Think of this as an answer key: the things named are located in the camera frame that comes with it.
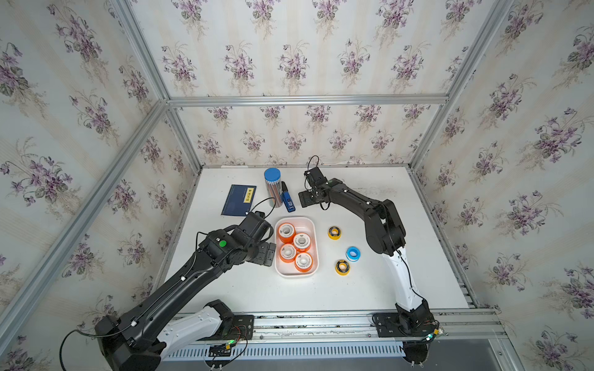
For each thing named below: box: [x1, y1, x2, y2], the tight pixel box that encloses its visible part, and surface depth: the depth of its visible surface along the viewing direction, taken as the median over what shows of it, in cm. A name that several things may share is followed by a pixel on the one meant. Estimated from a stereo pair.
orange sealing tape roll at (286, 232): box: [277, 222, 297, 244], surface depth 92 cm
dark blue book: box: [220, 183, 257, 217], surface depth 109 cm
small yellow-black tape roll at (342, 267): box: [334, 259, 351, 277], surface depth 87 cm
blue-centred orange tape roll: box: [345, 245, 362, 263], surface depth 90 cm
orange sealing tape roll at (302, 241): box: [293, 231, 311, 252], surface depth 90 cm
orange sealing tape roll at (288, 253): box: [279, 243, 297, 264], surface depth 90 cm
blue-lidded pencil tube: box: [263, 166, 284, 208], surface depth 93 cm
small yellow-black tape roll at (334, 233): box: [327, 225, 342, 241], surface depth 97 cm
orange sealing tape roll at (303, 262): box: [293, 251, 314, 273], surface depth 87 cm
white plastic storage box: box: [273, 216, 320, 279], surface depth 90 cm
